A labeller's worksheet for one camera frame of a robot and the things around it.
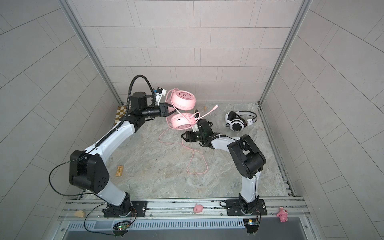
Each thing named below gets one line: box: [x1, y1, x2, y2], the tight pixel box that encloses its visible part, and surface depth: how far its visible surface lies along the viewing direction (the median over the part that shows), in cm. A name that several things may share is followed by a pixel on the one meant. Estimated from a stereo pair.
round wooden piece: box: [73, 210, 84, 218], surface depth 70 cm
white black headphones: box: [225, 110, 257, 132], surface depth 98 cm
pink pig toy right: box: [276, 207, 289, 223], surface depth 69 cm
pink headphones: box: [165, 88, 219, 130], surface depth 58 cm
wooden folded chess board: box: [114, 105, 127, 126], surface depth 108 cm
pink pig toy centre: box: [193, 203, 204, 213], surface depth 72 cm
